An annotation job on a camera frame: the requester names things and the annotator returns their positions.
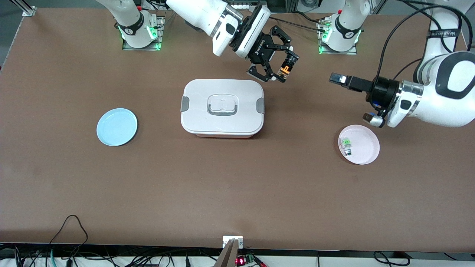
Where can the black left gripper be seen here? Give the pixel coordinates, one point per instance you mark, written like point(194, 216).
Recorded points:
point(382, 90)

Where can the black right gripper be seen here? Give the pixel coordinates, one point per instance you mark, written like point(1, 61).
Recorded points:
point(262, 52)

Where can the orange and black switch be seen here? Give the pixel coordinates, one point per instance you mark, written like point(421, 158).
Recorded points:
point(285, 69)

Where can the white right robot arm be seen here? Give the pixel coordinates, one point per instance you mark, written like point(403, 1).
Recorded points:
point(202, 16)

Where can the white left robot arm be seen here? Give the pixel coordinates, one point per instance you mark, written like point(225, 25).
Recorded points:
point(445, 96)

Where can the white lunch box grey clips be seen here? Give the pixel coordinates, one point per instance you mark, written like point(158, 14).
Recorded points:
point(222, 122)

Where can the pink round plate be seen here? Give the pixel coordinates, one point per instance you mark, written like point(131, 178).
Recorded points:
point(363, 144)

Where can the light blue round plate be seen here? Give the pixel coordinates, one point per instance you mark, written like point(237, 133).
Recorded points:
point(117, 128)

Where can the red display circuit board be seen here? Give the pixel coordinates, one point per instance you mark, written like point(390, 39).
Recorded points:
point(245, 260)

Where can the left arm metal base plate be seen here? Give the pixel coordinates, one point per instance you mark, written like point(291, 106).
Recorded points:
point(352, 51)

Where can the green and white switch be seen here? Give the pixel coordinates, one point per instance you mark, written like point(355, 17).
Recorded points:
point(346, 145)

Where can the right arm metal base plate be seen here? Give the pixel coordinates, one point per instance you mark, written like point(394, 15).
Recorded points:
point(161, 35)

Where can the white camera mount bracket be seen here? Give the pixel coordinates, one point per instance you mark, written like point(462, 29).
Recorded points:
point(230, 241)

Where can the aluminium frame profile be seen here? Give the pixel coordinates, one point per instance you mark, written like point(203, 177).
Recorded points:
point(28, 9)

